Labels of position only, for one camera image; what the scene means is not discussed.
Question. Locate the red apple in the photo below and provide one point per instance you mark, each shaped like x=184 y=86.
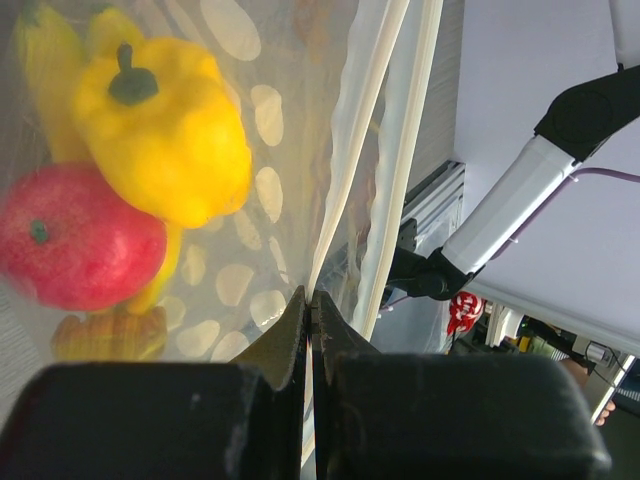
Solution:
x=69 y=241

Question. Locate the clear polka dot zip bag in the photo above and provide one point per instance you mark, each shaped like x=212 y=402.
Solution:
x=330 y=95

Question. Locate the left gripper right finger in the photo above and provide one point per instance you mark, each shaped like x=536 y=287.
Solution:
x=414 y=416

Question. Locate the yellow bell pepper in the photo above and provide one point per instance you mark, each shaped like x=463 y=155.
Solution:
x=162 y=129

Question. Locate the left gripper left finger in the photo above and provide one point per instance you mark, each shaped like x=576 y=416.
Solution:
x=236 y=420

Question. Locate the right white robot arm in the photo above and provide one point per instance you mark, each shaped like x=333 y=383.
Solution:
x=578 y=122

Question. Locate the yellow banana bunch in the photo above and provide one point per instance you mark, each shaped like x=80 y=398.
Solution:
x=52 y=55

